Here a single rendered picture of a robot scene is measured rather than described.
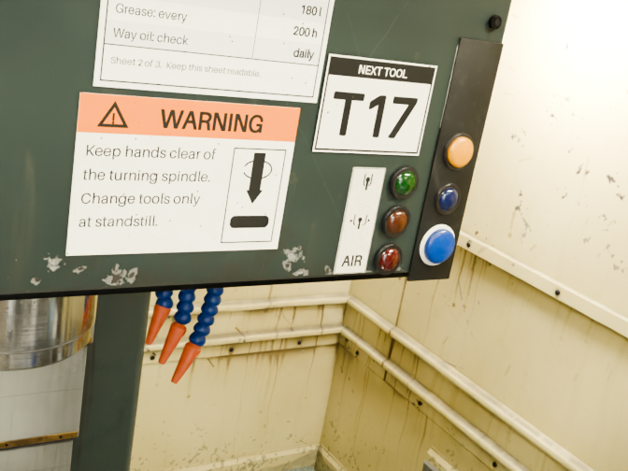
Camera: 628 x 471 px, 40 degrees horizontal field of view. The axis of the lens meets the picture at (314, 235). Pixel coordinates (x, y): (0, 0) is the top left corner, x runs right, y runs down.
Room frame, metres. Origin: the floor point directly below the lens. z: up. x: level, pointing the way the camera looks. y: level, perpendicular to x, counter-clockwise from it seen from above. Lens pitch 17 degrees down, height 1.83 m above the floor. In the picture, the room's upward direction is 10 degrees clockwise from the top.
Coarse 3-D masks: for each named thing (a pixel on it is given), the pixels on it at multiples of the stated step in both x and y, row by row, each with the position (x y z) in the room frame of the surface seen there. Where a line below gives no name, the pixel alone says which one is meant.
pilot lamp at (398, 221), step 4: (396, 212) 0.65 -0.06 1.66; (400, 212) 0.65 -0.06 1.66; (404, 212) 0.65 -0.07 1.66; (392, 216) 0.64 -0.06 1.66; (396, 216) 0.64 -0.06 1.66; (400, 216) 0.65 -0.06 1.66; (404, 216) 0.65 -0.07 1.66; (392, 220) 0.64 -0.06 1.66; (396, 220) 0.64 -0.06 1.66; (400, 220) 0.65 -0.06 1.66; (404, 220) 0.65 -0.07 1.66; (388, 224) 0.64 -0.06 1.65; (392, 224) 0.64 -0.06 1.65; (396, 224) 0.64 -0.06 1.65; (400, 224) 0.65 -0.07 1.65; (404, 224) 0.65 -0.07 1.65; (388, 228) 0.64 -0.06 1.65; (392, 228) 0.64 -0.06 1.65; (396, 228) 0.64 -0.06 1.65; (400, 228) 0.65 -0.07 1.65; (404, 228) 0.65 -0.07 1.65; (392, 232) 0.65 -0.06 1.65; (396, 232) 0.65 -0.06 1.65; (400, 232) 0.65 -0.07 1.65
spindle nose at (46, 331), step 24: (0, 312) 0.61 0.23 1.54; (24, 312) 0.61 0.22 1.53; (48, 312) 0.63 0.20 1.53; (72, 312) 0.65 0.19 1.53; (0, 336) 0.61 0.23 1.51; (24, 336) 0.62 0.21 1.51; (48, 336) 0.63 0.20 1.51; (72, 336) 0.65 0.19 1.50; (0, 360) 0.61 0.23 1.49; (24, 360) 0.62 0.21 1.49; (48, 360) 0.63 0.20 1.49
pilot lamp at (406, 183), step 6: (402, 174) 0.64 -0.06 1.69; (408, 174) 0.65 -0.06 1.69; (396, 180) 0.64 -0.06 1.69; (402, 180) 0.64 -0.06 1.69; (408, 180) 0.65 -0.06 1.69; (414, 180) 0.65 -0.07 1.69; (396, 186) 0.64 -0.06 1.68; (402, 186) 0.64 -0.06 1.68; (408, 186) 0.65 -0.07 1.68; (414, 186) 0.65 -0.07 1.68; (402, 192) 0.64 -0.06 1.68; (408, 192) 0.65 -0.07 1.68
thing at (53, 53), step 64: (0, 0) 0.48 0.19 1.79; (64, 0) 0.50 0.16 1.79; (384, 0) 0.62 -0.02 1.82; (448, 0) 0.66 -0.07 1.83; (0, 64) 0.48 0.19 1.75; (64, 64) 0.50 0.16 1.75; (448, 64) 0.66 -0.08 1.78; (0, 128) 0.48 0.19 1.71; (64, 128) 0.50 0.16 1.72; (0, 192) 0.48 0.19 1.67; (64, 192) 0.50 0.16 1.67; (320, 192) 0.61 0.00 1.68; (384, 192) 0.64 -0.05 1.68; (0, 256) 0.48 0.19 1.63; (64, 256) 0.51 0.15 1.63; (128, 256) 0.53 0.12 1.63; (192, 256) 0.56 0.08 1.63; (256, 256) 0.58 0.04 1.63; (320, 256) 0.62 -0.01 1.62
